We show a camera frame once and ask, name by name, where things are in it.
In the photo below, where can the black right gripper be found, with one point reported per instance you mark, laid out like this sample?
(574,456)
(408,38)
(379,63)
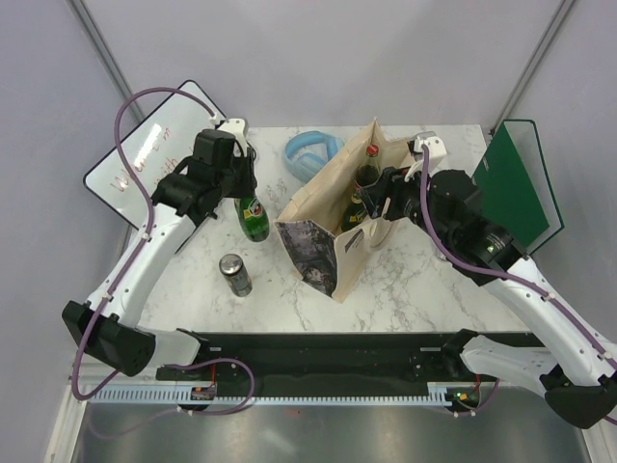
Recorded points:
(390,182)

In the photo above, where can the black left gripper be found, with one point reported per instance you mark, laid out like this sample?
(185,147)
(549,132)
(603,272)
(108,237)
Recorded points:
(250,182)

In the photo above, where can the Coca-Cola glass bottle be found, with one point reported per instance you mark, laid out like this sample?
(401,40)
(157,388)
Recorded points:
(369,171)

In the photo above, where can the green Perrier bottle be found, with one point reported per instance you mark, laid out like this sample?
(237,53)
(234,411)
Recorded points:
(354,214)
(253,218)

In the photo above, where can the cream canvas Monet tote bag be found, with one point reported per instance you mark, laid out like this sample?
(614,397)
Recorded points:
(325,257)

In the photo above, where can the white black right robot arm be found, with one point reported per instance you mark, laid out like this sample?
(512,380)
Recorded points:
(574,370)

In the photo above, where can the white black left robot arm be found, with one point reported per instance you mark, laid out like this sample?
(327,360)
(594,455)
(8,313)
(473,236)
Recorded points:
(106,326)

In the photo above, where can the white dry-erase board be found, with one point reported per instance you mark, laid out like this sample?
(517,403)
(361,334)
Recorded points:
(153,149)

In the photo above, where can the black Schweppes drink can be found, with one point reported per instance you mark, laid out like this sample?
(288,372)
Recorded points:
(234,271)

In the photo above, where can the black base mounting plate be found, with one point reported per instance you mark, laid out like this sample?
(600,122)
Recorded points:
(335,363)

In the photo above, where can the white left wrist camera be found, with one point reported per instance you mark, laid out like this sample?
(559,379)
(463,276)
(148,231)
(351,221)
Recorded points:
(237,127)

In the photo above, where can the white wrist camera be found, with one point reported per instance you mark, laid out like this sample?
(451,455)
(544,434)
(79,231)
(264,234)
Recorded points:
(425,142)
(237,127)

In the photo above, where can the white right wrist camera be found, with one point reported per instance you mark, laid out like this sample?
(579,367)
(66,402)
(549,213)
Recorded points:
(425,142)

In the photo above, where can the green ring binder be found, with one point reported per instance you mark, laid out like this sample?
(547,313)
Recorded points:
(517,192)

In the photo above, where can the light blue slotted cable duct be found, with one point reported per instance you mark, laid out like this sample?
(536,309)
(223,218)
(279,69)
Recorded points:
(194,394)

